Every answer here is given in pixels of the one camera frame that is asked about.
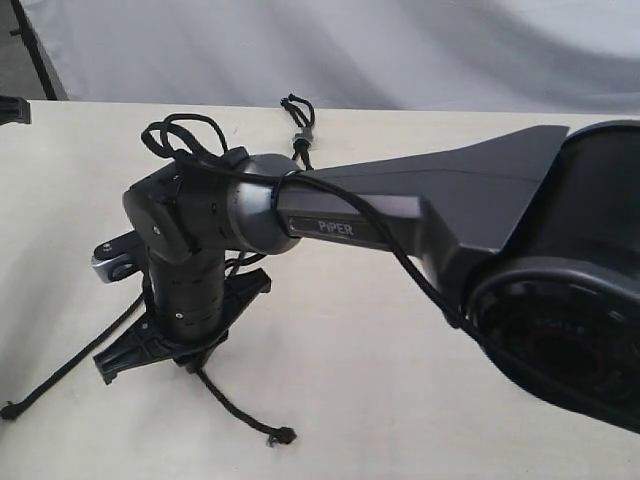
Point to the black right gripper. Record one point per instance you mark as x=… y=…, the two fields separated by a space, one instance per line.
x=147 y=341

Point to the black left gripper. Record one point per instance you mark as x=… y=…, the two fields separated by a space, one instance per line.
x=14 y=110

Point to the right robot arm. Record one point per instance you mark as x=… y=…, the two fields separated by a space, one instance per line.
x=528 y=242

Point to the black stand pole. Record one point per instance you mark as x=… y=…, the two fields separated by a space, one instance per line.
x=27 y=35

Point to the grey backdrop cloth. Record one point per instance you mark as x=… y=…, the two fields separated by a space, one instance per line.
x=525 y=56

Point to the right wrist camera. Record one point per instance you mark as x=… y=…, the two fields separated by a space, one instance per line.
x=120 y=258

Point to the black cable clamp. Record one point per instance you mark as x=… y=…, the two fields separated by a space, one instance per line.
x=303 y=139

